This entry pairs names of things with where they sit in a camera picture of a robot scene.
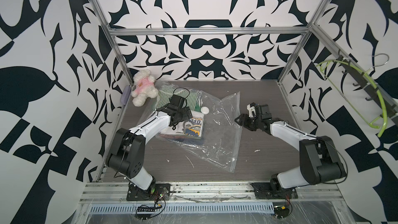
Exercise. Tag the green wire clothes hanger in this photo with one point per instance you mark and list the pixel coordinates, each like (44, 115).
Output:
(379, 123)

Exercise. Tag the white teddy bear pink shirt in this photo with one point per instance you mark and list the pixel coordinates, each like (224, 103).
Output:
(144, 87)

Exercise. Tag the black connector block left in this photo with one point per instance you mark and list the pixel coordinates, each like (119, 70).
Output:
(144, 212)

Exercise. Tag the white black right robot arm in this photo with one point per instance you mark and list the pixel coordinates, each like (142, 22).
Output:
(319, 160)

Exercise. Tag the aluminium frame rail front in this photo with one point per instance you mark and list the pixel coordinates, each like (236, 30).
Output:
(205, 191)

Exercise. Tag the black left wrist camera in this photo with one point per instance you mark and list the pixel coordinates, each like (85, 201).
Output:
(177, 102)

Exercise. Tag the white round bag valve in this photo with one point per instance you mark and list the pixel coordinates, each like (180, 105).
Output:
(204, 110)

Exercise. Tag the aluminium frame back crossbar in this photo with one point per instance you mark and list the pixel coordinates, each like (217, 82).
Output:
(207, 31)

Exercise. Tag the green white striped garment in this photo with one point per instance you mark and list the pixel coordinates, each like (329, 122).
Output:
(193, 97)

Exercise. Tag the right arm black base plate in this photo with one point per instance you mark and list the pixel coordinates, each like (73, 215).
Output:
(269, 191)

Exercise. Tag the clear plastic vacuum bag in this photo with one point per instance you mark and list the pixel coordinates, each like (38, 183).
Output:
(220, 140)

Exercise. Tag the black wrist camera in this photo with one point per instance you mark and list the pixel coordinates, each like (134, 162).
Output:
(259, 111)
(177, 102)

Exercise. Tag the white slotted cable duct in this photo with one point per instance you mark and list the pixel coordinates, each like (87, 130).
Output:
(189, 208)

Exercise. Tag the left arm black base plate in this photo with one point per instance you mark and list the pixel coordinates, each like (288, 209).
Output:
(157, 191)

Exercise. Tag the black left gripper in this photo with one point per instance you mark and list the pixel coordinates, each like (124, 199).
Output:
(184, 115)

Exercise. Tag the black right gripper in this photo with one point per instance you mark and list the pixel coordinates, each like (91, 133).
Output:
(243, 120)

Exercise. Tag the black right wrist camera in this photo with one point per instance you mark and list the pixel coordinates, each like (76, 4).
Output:
(259, 111)

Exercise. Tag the black connector block right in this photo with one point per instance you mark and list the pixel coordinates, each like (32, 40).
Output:
(281, 212)

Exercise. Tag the black wall hook rack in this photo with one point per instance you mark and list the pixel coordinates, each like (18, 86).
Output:
(375, 91)

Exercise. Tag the white printed tank top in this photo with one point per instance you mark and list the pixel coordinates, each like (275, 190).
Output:
(188, 129)

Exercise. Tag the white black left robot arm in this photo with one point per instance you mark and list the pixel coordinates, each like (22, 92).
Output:
(127, 150)

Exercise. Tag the black connector block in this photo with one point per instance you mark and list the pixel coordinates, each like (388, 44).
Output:
(144, 212)
(281, 212)

